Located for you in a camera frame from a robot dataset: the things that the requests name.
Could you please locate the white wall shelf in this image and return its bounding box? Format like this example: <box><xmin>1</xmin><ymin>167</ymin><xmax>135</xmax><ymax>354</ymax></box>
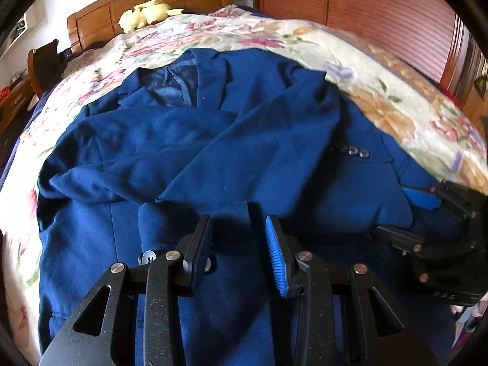
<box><xmin>5</xmin><ymin>13</ymin><xmax>30</xmax><ymax>45</ymax></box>

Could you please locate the wooden desk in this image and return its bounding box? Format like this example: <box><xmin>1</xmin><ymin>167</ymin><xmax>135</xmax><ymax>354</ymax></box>
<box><xmin>0</xmin><ymin>78</ymin><xmax>37</xmax><ymax>135</ymax></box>

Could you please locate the wooden chair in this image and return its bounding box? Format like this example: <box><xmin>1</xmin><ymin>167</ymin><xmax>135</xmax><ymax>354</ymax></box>
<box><xmin>27</xmin><ymin>39</ymin><xmax>60</xmax><ymax>98</ymax></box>

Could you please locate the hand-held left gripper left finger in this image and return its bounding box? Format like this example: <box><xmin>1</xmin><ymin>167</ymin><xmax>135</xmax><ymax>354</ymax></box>
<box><xmin>38</xmin><ymin>214</ymin><xmax>213</xmax><ymax>366</ymax></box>

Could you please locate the wooden slatted wardrobe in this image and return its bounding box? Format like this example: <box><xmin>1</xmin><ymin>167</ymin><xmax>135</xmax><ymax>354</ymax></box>
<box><xmin>252</xmin><ymin>0</ymin><xmax>470</xmax><ymax>97</ymax></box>

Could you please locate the blue suit jacket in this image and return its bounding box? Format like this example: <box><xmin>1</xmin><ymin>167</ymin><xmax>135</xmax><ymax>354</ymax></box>
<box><xmin>36</xmin><ymin>48</ymin><xmax>458</xmax><ymax>366</ymax></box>

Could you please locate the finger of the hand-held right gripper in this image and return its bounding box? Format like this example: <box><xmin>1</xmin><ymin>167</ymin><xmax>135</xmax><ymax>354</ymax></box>
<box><xmin>402</xmin><ymin>183</ymin><xmax>488</xmax><ymax>219</ymax></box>
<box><xmin>372</xmin><ymin>226</ymin><xmax>425</xmax><ymax>255</ymax></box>

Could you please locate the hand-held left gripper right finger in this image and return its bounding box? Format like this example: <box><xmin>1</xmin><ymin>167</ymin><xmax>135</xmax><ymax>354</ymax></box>
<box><xmin>266</xmin><ymin>215</ymin><xmax>439</xmax><ymax>366</ymax></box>

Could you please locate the floral blanket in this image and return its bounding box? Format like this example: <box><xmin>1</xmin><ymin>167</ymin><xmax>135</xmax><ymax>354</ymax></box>
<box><xmin>0</xmin><ymin>5</ymin><xmax>488</xmax><ymax>351</ymax></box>

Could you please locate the wooden bed headboard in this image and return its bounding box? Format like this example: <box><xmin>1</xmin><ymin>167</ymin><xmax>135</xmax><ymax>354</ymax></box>
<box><xmin>67</xmin><ymin>0</ymin><xmax>234</xmax><ymax>55</ymax></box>

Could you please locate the yellow plush toy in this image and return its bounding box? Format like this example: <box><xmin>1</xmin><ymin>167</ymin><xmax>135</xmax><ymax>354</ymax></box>
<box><xmin>118</xmin><ymin>0</ymin><xmax>184</xmax><ymax>34</ymax></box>

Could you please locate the wooden door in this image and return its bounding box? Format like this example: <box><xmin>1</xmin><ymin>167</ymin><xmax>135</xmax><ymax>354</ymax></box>
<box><xmin>442</xmin><ymin>38</ymin><xmax>488</xmax><ymax>132</ymax></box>

